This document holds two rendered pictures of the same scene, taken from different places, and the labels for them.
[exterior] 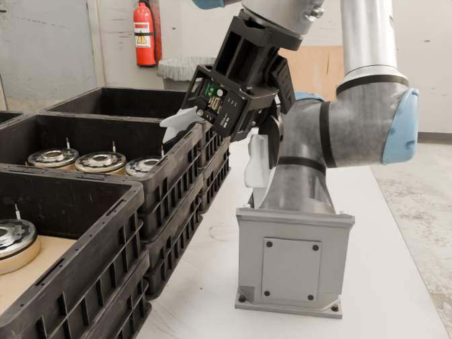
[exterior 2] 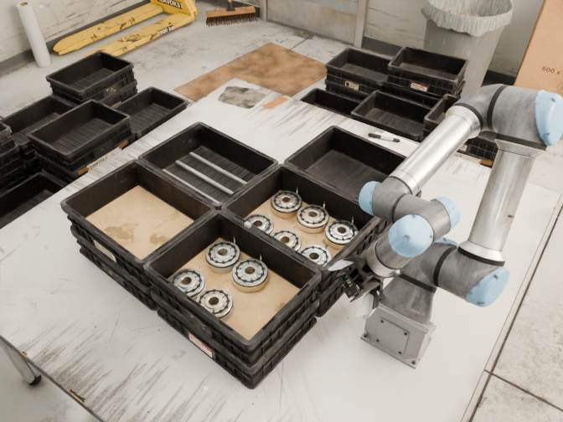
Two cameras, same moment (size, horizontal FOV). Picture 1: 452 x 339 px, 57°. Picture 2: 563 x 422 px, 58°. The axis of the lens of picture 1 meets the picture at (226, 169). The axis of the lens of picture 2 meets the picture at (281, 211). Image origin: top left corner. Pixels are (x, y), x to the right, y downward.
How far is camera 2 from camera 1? 0.89 m
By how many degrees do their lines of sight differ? 30
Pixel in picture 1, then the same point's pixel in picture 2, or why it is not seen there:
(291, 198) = (400, 305)
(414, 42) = not seen: outside the picture
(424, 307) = (470, 383)
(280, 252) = (387, 326)
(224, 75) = (352, 278)
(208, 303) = (347, 329)
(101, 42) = not seen: outside the picture
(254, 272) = (373, 328)
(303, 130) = (426, 265)
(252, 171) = (361, 310)
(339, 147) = (442, 284)
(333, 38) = not seen: outside the picture
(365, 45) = (481, 230)
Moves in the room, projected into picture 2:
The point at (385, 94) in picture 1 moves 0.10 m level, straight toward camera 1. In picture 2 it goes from (477, 269) to (453, 290)
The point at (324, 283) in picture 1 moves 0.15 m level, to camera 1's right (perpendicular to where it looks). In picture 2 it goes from (408, 350) to (464, 373)
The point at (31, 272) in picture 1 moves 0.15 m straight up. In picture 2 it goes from (262, 295) to (260, 260)
